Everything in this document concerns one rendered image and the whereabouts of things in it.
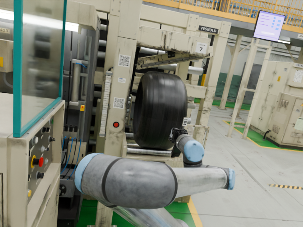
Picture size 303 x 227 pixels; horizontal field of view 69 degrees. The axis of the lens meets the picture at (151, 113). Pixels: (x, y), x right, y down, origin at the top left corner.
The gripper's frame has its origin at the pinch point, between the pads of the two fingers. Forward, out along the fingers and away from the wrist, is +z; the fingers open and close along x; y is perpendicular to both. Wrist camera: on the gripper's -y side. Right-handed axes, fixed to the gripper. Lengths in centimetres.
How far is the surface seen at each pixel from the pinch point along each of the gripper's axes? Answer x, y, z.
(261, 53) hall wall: -686, 263, 889
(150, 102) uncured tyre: 14.6, 18.1, 9.9
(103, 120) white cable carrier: 42, -1, 31
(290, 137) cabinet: -387, -46, 304
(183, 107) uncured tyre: -7.6, 17.6, 9.2
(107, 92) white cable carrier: 42, 20, 28
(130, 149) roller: 21.7, -18.0, 24.0
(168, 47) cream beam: -1, 60, 48
